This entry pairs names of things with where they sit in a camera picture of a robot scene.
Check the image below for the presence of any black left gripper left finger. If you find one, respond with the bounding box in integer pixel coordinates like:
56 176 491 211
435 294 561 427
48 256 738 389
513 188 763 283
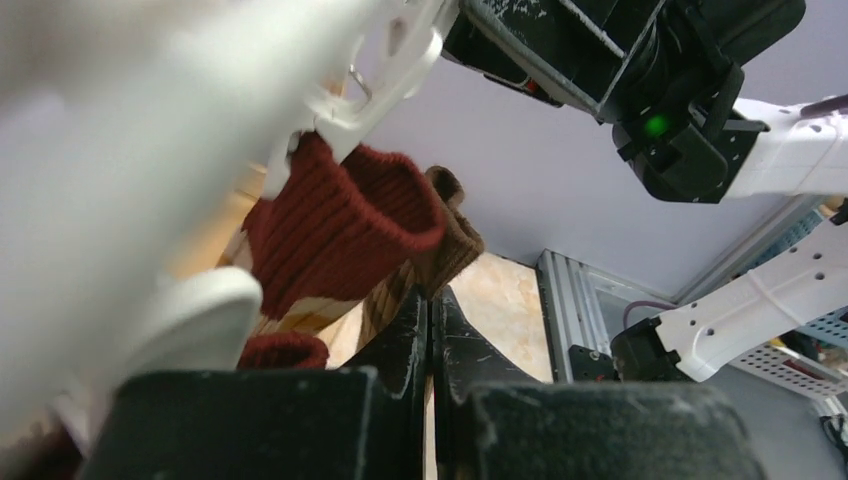
80 289 429 479

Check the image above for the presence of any brown beige striped sock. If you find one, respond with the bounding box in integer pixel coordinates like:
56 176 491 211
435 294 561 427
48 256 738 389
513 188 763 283
357 165 485 349

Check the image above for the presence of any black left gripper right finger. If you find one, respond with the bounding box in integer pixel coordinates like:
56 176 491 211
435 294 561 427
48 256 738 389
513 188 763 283
431 290 766 479

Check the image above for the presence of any white clip drying hanger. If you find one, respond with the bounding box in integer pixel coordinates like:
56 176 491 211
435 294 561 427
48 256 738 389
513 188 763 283
0 0 425 439

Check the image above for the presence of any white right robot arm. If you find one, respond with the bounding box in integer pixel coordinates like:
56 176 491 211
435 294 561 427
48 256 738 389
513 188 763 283
445 1 847 294

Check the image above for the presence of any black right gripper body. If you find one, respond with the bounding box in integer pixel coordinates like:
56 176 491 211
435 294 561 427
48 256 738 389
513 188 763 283
440 0 737 126

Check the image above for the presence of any white perforated storage basket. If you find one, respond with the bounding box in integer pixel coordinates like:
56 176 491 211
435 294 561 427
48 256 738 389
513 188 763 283
729 343 847 401

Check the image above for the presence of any blue perforated storage basket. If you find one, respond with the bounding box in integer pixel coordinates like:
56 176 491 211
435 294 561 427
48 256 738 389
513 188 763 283
740 210 847 348

